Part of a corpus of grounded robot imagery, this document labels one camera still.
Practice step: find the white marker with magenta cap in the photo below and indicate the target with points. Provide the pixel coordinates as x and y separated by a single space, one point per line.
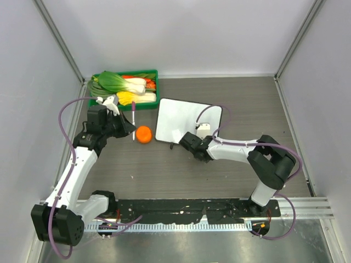
133 118

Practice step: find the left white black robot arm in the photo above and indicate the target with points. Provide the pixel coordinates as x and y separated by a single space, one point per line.
60 219

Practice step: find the green long vegetable stalks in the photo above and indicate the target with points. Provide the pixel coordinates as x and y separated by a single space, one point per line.
95 89

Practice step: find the small white whiteboard black frame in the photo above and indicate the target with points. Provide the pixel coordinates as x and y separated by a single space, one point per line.
176 118

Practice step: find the green plastic vegetable tray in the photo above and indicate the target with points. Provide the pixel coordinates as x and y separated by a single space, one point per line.
143 106

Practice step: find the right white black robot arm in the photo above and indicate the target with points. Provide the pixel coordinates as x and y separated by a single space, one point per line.
272 163

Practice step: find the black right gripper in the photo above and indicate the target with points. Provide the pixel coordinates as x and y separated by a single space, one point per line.
201 138

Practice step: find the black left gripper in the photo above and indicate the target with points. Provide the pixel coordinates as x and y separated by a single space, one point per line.
126 127

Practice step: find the orange mandarin fruit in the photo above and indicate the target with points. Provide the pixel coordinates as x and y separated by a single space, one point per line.
143 134

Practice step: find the green white bok choy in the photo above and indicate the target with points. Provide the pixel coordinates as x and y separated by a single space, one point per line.
115 83

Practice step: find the yellow white napa cabbage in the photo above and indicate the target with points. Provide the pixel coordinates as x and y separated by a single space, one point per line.
127 98

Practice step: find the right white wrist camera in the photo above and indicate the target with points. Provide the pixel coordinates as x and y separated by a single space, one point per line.
203 130

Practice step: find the white slotted cable duct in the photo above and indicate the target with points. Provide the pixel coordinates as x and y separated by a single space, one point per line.
203 226

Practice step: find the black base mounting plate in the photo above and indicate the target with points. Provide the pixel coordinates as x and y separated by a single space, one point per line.
190 211

